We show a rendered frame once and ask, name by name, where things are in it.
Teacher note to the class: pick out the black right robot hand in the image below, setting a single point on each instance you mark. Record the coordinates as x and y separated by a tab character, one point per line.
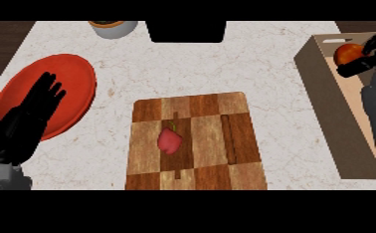
357	67

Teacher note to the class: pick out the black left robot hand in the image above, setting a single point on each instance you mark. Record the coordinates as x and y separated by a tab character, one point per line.
30	111

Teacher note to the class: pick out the orange-red tomato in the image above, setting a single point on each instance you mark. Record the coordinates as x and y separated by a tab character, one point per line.
347	53

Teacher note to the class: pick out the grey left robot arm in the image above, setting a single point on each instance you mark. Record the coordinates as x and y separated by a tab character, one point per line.
12	177

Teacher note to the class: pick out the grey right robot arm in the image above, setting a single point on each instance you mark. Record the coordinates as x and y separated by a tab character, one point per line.
370	107

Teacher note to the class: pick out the cardboard box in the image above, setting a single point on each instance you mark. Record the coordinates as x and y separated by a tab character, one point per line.
332	117

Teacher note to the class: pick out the checkered wooden cutting board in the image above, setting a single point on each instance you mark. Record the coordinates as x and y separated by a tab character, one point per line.
205	144

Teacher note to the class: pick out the red plate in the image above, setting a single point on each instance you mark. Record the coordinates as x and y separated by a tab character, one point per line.
68	84

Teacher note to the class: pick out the grey pot with orange rim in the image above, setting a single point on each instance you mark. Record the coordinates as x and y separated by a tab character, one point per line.
115	29

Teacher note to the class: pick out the red pepper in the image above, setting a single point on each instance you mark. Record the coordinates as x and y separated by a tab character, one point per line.
170	141

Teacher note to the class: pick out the black appliance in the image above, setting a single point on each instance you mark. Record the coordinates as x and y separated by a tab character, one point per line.
186	31

